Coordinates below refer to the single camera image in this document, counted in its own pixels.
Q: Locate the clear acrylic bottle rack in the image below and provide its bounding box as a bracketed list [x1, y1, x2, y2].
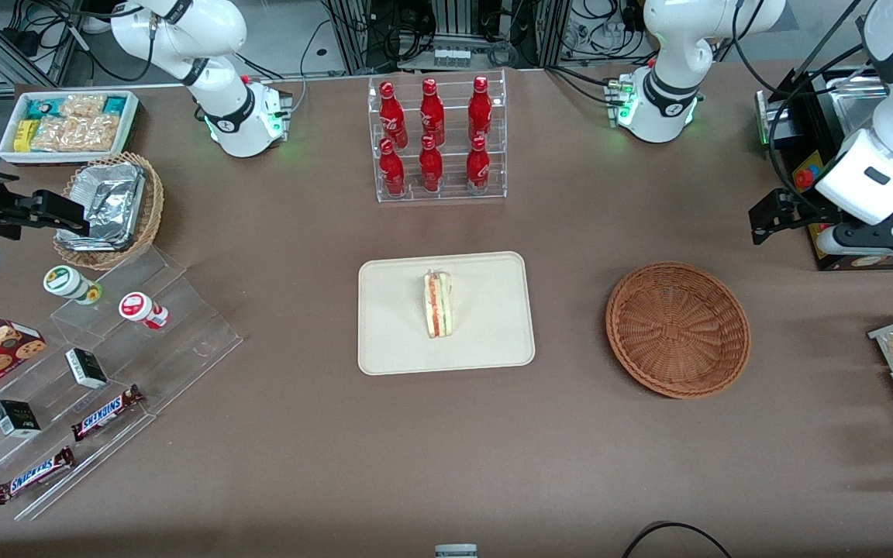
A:
[367, 68, 508, 204]

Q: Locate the aluminium frame rack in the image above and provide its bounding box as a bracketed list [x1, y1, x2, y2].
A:
[326, 0, 571, 74]

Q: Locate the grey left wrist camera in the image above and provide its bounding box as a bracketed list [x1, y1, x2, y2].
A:
[816, 221, 893, 257]

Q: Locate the steel warmer pan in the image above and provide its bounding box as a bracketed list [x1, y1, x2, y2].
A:
[828, 74, 888, 139]

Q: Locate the green lid yogurt cup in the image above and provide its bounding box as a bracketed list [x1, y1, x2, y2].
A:
[43, 265, 103, 305]

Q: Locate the red lid yogurt cup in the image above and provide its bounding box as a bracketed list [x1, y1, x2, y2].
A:
[119, 291, 170, 331]

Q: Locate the silver foil tray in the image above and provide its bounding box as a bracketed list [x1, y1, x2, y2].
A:
[57, 163, 147, 252]

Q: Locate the clear cracker bag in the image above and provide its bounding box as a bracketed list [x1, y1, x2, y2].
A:
[59, 94, 108, 119]
[31, 116, 79, 153]
[74, 113, 120, 153]

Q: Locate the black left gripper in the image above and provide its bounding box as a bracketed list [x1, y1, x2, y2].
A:
[749, 190, 844, 246]

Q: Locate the red cola bottle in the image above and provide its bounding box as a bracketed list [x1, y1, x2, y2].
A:
[466, 135, 491, 195]
[379, 81, 409, 150]
[379, 138, 406, 197]
[420, 77, 446, 148]
[468, 75, 492, 143]
[419, 135, 444, 193]

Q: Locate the black floor cable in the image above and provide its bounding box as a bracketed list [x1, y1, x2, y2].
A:
[621, 522, 734, 558]

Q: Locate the black food warmer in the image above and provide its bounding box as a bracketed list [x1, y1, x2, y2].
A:
[755, 12, 893, 272]

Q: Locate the triangular sandwich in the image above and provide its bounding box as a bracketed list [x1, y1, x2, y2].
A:
[423, 269, 455, 339]

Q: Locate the clear acrylic step display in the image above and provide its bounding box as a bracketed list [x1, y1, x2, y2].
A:
[0, 245, 244, 522]

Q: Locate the light wicker basket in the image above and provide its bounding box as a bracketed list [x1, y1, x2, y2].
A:
[53, 152, 165, 271]

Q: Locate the beige rectangular tray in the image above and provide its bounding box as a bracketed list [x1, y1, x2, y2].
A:
[357, 250, 536, 377]

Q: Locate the round brown wicker basket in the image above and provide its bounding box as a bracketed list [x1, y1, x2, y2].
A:
[605, 262, 752, 400]

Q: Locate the snickers bar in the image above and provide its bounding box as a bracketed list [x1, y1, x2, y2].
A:
[0, 446, 76, 505]
[71, 384, 145, 443]

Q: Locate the white snack bin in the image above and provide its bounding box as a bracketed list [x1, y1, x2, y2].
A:
[0, 90, 140, 167]

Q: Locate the small black box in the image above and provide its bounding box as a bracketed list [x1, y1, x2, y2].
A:
[0, 400, 42, 439]
[65, 348, 109, 389]

